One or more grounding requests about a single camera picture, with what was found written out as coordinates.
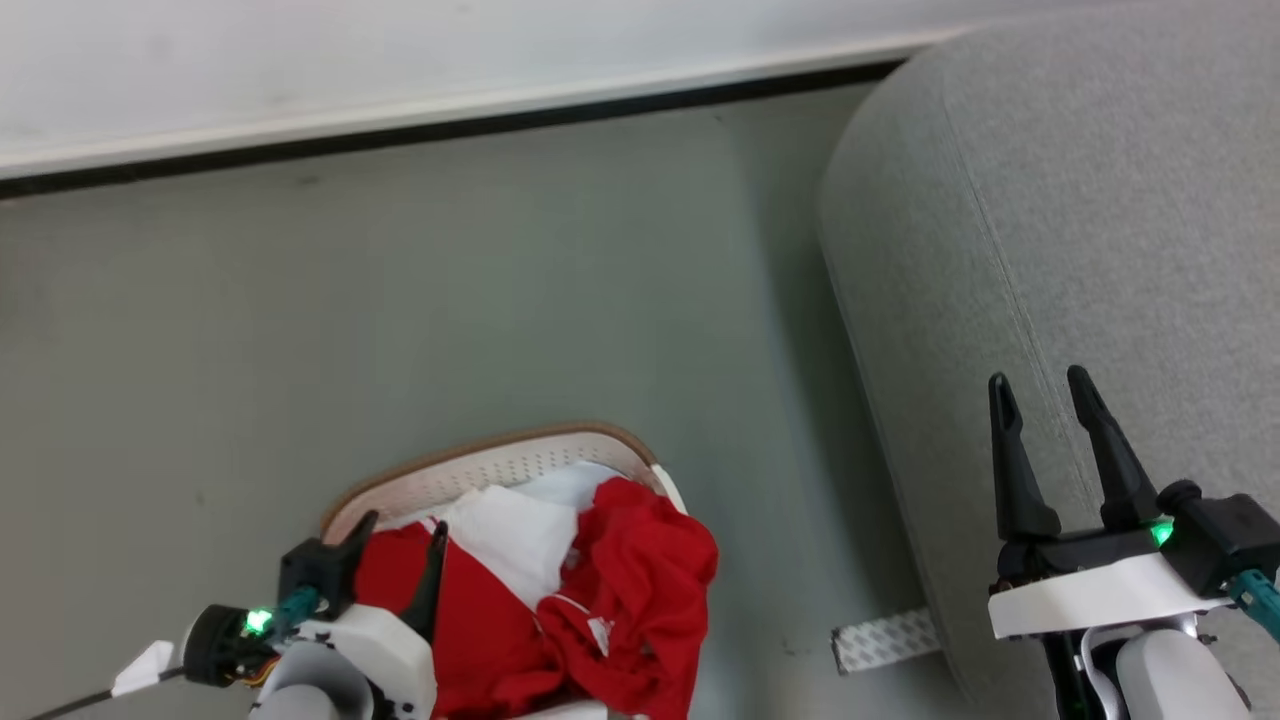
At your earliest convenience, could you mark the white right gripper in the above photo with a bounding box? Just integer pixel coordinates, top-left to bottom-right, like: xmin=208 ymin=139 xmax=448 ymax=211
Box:
xmin=988 ymin=365 xmax=1231 ymax=641

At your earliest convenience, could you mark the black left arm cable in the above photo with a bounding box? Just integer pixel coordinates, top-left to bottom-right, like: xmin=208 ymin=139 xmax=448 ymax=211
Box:
xmin=28 ymin=665 xmax=188 ymax=720

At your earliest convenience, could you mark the grey fabric sofa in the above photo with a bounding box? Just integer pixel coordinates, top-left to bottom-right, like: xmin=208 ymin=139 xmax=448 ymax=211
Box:
xmin=815 ymin=0 xmax=1280 ymax=720

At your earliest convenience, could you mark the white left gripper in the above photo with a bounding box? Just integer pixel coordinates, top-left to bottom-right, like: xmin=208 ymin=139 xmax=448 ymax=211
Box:
xmin=298 ymin=512 xmax=449 ymax=720

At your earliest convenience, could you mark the white patterned tape strip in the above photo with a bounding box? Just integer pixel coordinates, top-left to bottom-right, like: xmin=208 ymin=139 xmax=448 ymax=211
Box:
xmin=831 ymin=606 xmax=944 ymax=675

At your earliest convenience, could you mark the white garment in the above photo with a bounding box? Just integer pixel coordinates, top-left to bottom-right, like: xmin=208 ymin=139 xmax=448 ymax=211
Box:
xmin=425 ymin=485 xmax=583 ymax=613

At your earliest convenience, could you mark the white perforated laundry basket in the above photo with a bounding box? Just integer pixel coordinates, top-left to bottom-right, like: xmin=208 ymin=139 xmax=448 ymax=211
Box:
xmin=320 ymin=422 xmax=691 ymax=720

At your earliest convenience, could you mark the small white tag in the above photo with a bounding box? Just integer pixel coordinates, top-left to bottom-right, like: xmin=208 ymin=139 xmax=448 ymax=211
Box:
xmin=111 ymin=640 xmax=177 ymax=699

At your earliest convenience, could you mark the red garment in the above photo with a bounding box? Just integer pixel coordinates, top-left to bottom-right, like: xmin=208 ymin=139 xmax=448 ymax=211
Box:
xmin=352 ymin=476 xmax=720 ymax=720

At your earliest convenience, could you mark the black and white baseboard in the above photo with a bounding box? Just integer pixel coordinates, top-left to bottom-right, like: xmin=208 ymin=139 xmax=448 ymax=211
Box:
xmin=0 ymin=28 xmax=976 ymax=201

